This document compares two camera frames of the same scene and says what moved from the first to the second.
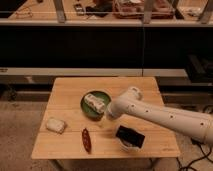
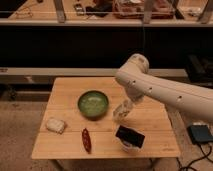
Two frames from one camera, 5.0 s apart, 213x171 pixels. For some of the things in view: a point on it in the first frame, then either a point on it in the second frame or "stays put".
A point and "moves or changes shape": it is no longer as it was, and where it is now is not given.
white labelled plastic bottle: [96, 103] moves or changes shape
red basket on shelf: [135, 9] stays put
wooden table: [67, 133] stays put
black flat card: [130, 136] stays put
